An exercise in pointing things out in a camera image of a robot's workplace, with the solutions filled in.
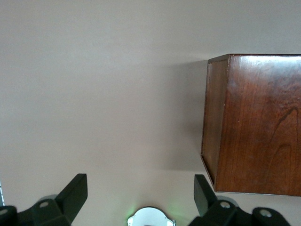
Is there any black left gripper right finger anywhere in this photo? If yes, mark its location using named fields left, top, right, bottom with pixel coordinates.
left=188, top=174, right=290, bottom=226

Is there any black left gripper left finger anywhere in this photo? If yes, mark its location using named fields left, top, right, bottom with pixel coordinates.
left=0, top=173, right=88, bottom=226

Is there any brown table cover cloth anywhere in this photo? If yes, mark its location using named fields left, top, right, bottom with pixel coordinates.
left=0, top=0, right=301, bottom=226

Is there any dark brown wooden cabinet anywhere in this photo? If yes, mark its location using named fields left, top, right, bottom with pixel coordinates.
left=200, top=53, right=301, bottom=197

